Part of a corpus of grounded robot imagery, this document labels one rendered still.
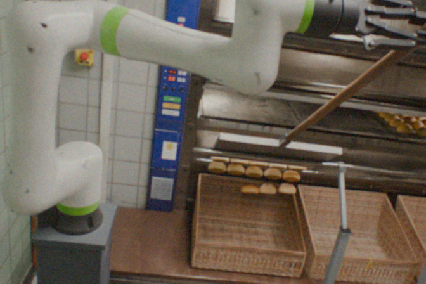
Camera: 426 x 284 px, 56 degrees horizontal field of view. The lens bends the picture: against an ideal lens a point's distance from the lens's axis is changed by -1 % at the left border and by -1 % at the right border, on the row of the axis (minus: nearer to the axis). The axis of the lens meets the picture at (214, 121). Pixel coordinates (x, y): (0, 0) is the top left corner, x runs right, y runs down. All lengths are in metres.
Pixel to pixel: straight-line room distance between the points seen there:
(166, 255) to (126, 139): 0.66
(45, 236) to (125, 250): 0.96
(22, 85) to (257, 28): 0.51
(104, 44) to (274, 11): 0.41
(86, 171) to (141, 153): 1.20
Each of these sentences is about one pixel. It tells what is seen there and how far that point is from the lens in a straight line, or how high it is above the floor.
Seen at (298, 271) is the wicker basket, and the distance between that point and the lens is 2.18.
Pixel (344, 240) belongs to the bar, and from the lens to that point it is 2.00.
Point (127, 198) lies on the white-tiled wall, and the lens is 2.49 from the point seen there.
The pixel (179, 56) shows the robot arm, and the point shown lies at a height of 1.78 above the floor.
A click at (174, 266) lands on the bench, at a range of 2.11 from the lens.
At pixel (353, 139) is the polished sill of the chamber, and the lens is 2.45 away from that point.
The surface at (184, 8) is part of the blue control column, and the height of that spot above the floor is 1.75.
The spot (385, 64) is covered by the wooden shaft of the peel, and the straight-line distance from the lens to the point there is 1.05.
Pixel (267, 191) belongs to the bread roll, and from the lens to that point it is 2.34.
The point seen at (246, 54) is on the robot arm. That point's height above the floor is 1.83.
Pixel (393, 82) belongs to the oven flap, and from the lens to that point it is 2.41.
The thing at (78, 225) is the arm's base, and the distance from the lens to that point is 1.26.
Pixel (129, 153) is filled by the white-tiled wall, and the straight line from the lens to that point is 2.34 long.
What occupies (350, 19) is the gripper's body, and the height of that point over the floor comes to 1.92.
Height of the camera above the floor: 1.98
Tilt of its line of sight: 21 degrees down
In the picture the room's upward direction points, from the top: 9 degrees clockwise
